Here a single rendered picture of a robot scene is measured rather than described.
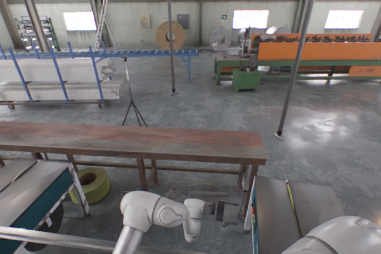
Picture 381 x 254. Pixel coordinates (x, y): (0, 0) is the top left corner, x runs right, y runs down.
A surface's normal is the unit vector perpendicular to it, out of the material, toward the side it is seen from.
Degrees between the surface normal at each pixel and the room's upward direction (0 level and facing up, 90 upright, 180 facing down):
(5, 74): 90
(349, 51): 90
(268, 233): 0
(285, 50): 90
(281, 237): 0
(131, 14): 90
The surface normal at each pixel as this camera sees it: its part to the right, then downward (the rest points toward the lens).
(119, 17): 0.02, 0.50
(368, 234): 0.12, -0.80
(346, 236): -0.04, -0.91
